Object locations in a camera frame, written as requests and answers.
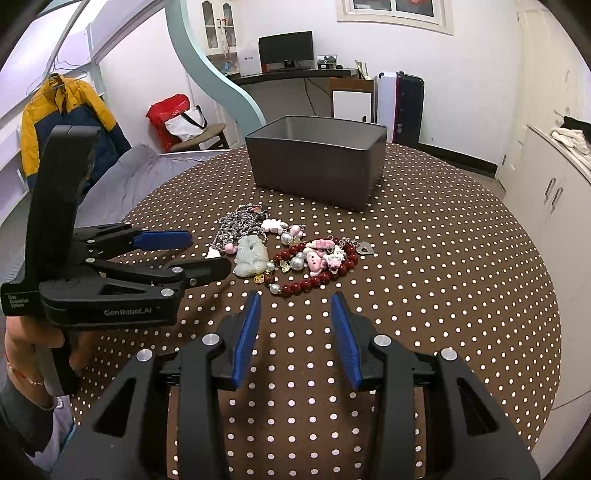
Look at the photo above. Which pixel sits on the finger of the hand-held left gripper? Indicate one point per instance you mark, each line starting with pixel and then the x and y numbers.
pixel 161 240
pixel 203 272

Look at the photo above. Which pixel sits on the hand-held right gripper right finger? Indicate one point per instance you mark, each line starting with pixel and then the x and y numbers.
pixel 346 341

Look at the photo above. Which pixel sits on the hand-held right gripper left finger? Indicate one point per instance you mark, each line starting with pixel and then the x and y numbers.
pixel 244 341

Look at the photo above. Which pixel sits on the pale jade pendant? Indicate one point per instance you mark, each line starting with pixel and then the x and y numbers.
pixel 251 258

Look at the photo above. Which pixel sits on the white bunny charm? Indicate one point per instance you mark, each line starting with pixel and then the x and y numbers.
pixel 272 225

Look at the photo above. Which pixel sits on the pearl gold earring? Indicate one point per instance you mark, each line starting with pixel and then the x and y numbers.
pixel 287 238
pixel 296 261

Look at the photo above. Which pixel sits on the silver heart pendant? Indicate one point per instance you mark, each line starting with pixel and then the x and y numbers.
pixel 366 249

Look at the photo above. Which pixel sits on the pink bead charm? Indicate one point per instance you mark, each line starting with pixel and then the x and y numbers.
pixel 296 230

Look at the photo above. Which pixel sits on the grey storage box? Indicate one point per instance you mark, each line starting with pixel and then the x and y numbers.
pixel 314 170

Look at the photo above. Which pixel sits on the person's left forearm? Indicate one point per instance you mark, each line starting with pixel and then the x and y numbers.
pixel 27 424

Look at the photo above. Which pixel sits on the person's left hand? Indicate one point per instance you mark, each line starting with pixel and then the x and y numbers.
pixel 27 355

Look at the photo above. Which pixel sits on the yellow navy jacket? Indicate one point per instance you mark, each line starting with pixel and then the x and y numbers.
pixel 41 124

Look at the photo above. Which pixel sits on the grey bed sheet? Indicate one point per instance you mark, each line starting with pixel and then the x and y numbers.
pixel 134 170

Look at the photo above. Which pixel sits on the brown polka dot tablecloth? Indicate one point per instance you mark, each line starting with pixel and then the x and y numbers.
pixel 438 277

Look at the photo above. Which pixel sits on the white tote bag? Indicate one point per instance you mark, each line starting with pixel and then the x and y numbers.
pixel 184 127

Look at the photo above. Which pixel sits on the wooden stool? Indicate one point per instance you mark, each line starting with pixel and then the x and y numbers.
pixel 207 134

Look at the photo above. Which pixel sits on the red bag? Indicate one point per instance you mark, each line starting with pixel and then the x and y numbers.
pixel 166 113

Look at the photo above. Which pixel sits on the teal curved partition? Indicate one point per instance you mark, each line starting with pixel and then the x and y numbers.
pixel 217 74

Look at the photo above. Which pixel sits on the white cardboard box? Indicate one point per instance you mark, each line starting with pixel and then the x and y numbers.
pixel 249 57

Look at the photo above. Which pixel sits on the dark top desk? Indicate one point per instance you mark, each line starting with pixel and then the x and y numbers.
pixel 286 76

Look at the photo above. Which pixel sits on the white glass door cabinet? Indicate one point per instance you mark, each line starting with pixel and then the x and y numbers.
pixel 214 27

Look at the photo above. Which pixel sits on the black computer monitor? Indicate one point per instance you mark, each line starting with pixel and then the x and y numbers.
pixel 284 48

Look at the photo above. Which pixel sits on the white low cabinet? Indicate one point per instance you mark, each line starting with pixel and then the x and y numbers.
pixel 545 207

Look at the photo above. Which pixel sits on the black white computer tower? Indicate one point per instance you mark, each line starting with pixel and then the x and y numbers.
pixel 411 110

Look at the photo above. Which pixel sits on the small printed box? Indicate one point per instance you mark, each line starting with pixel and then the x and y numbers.
pixel 327 62

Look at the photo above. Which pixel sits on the white suitcase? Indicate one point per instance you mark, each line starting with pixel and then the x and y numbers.
pixel 385 101

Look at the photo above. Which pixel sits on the white crumpled cloth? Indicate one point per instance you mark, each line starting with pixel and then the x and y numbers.
pixel 572 138

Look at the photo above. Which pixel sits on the black cloth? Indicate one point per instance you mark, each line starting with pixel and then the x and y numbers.
pixel 577 123

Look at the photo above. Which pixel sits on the cream framed window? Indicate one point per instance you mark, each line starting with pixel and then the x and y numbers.
pixel 392 7

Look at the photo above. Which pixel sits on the white door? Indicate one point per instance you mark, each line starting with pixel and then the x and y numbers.
pixel 549 69

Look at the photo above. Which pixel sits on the white bunk bed frame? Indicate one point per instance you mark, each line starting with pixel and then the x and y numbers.
pixel 92 41

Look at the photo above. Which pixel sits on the small standing frame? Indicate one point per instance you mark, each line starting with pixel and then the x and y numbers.
pixel 362 69

